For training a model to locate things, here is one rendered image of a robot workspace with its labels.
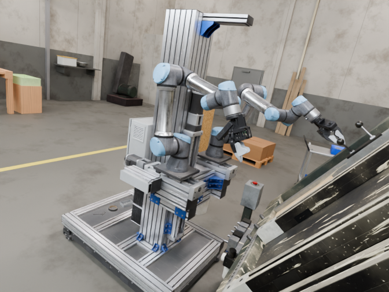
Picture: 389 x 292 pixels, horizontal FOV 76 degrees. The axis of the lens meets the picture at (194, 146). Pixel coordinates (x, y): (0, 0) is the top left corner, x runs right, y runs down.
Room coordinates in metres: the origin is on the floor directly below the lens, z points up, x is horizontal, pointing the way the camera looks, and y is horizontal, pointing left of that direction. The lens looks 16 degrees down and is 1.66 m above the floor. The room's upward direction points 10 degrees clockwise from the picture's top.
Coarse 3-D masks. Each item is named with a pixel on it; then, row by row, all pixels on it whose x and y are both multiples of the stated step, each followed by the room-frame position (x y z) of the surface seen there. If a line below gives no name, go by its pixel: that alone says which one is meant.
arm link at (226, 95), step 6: (222, 84) 1.13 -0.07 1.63; (228, 84) 1.13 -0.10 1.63; (222, 90) 1.13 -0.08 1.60; (228, 90) 1.12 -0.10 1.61; (234, 90) 1.13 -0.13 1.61; (216, 96) 1.15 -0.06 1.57; (222, 96) 1.13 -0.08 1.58; (228, 96) 1.12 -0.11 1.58; (234, 96) 1.12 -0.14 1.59; (222, 102) 1.13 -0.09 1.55; (228, 102) 1.11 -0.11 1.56; (234, 102) 1.11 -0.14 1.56
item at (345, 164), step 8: (384, 136) 1.28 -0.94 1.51; (376, 144) 1.29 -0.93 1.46; (360, 152) 1.31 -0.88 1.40; (368, 152) 1.30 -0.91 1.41; (344, 160) 1.35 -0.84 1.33; (352, 160) 1.32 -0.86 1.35; (336, 168) 1.35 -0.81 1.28; (344, 168) 1.33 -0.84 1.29; (320, 176) 1.42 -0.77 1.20; (328, 176) 1.36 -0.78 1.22; (312, 184) 1.39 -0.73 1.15; (304, 192) 1.40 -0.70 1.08; (288, 200) 1.43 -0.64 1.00; (280, 208) 1.45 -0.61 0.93
